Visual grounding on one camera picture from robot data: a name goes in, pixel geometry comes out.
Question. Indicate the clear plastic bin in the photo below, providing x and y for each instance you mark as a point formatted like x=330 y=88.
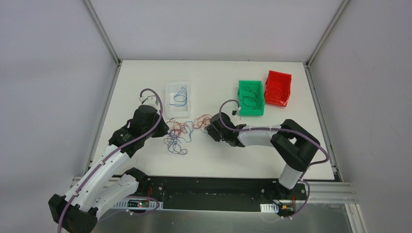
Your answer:
x=177 y=103

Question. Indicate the red plastic bin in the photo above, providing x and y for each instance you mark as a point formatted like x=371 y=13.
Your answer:
x=277 y=88

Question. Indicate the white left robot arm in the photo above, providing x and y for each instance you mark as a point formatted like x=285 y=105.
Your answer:
x=79 y=209

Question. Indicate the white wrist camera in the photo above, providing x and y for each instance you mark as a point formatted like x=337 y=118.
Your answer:
x=236 y=119
x=150 y=101

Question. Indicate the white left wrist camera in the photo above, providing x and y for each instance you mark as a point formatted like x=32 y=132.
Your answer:
x=150 y=101

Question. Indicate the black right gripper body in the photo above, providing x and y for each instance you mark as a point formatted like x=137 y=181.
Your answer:
x=212 y=131

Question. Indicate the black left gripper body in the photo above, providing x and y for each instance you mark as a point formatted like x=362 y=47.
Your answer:
x=160 y=129

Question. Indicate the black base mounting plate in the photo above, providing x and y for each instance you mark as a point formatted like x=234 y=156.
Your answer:
x=212 y=194

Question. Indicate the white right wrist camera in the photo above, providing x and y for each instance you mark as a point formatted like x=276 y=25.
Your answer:
x=236 y=119

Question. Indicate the green plastic bin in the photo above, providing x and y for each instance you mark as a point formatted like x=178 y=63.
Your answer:
x=251 y=98

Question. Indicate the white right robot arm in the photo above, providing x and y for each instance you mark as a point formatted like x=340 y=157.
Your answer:
x=293 y=143

